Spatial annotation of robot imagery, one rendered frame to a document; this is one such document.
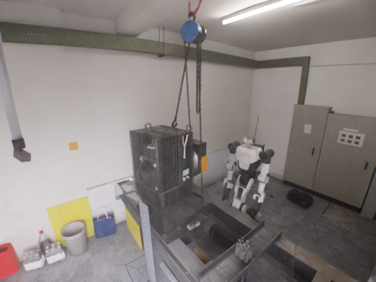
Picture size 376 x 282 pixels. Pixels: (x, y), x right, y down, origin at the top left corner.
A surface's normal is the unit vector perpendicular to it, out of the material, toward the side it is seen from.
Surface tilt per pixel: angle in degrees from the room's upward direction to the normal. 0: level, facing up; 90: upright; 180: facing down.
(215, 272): 0
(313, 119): 90
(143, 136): 90
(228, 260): 0
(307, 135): 90
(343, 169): 90
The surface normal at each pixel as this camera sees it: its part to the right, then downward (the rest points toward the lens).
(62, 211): 0.61, 0.17
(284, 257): -0.79, 0.18
